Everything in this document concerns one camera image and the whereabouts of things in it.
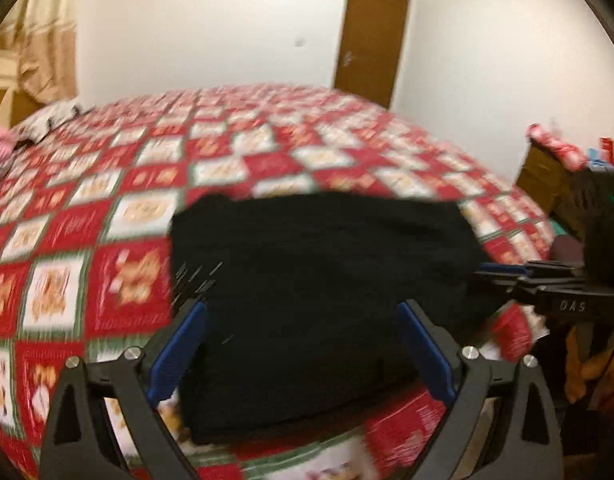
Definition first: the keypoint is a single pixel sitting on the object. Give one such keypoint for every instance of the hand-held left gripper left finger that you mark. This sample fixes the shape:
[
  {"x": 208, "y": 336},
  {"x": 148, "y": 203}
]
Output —
[{"x": 179, "y": 350}]

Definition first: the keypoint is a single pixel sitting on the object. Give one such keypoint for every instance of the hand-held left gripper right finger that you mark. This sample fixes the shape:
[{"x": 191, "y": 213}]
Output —
[{"x": 428, "y": 350}]

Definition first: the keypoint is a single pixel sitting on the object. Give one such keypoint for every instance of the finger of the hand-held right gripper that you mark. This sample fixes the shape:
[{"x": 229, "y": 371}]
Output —
[
  {"x": 507, "y": 269},
  {"x": 507, "y": 285}
]

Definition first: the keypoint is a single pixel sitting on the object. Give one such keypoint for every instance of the black pants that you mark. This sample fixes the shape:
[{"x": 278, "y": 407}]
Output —
[{"x": 317, "y": 285}]

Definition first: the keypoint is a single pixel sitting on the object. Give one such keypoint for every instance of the person's right hand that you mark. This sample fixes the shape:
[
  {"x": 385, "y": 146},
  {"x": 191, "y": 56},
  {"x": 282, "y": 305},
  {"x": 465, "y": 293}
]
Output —
[{"x": 594, "y": 369}]

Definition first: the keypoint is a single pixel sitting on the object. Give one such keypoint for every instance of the brown wooden nightstand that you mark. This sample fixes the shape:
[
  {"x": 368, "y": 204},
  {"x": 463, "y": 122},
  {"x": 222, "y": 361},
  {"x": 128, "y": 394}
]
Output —
[{"x": 539, "y": 175}]

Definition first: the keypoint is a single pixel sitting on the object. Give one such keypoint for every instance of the red box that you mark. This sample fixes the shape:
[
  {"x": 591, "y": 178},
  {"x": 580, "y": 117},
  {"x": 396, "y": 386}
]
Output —
[{"x": 607, "y": 150}]

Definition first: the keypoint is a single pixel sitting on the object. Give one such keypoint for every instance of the red patterned cloth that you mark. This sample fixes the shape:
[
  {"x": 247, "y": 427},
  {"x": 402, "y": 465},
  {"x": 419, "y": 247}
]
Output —
[{"x": 562, "y": 149}]

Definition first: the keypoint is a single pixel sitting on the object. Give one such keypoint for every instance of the red checked printed quilt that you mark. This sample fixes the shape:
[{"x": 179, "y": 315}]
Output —
[{"x": 137, "y": 185}]

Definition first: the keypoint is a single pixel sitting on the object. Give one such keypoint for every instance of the white grey printed pillow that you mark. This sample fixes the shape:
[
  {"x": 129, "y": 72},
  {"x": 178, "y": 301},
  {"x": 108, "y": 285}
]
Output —
[{"x": 52, "y": 120}]

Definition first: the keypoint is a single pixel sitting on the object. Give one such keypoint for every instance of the brown wooden door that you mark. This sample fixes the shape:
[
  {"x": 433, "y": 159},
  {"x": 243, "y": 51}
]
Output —
[{"x": 372, "y": 40}]

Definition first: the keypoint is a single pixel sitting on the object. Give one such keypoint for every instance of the beige floral curtain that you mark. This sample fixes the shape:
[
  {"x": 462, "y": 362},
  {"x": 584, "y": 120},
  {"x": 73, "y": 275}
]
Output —
[{"x": 42, "y": 35}]

